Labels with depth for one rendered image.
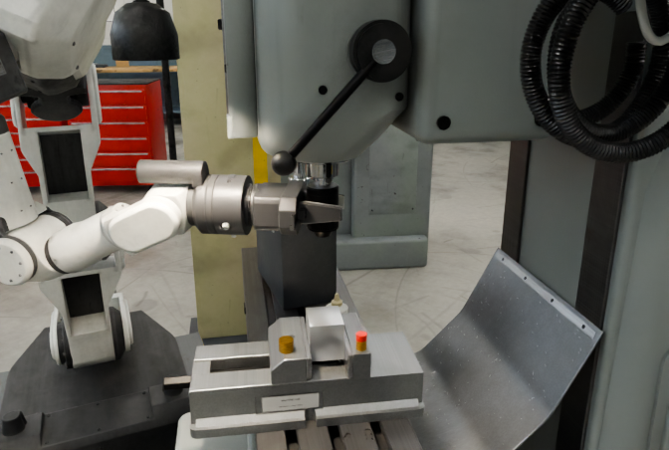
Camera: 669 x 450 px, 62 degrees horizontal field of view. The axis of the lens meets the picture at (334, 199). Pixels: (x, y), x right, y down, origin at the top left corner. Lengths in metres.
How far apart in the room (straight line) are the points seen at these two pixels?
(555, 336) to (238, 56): 0.62
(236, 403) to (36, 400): 0.91
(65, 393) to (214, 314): 1.25
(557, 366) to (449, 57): 0.49
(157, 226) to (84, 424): 0.80
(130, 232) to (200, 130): 1.71
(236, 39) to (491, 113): 0.33
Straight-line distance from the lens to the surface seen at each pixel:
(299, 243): 1.14
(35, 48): 1.02
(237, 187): 0.80
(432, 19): 0.69
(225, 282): 2.75
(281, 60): 0.68
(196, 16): 2.49
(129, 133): 5.39
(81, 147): 1.40
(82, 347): 1.62
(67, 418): 1.57
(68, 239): 0.95
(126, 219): 0.84
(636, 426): 0.96
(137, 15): 0.65
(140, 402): 1.56
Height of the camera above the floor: 1.48
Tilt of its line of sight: 17 degrees down
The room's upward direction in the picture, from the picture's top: straight up
